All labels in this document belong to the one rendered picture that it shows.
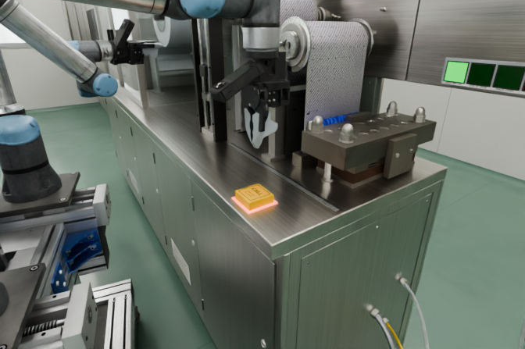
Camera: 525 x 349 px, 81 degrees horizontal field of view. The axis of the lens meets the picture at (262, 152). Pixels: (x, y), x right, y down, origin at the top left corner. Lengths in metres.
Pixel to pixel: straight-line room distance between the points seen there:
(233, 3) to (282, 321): 0.67
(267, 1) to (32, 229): 0.95
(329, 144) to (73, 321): 0.66
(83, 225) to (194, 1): 0.84
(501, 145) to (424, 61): 2.54
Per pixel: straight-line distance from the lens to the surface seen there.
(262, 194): 0.74
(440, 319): 1.87
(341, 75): 0.98
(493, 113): 3.48
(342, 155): 0.76
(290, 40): 0.89
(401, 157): 0.92
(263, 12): 0.62
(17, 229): 1.21
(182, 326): 1.69
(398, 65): 1.08
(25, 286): 0.81
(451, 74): 1.00
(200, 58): 1.19
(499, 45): 0.96
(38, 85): 6.28
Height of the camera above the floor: 1.29
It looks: 22 degrees down
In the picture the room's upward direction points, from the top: straight up
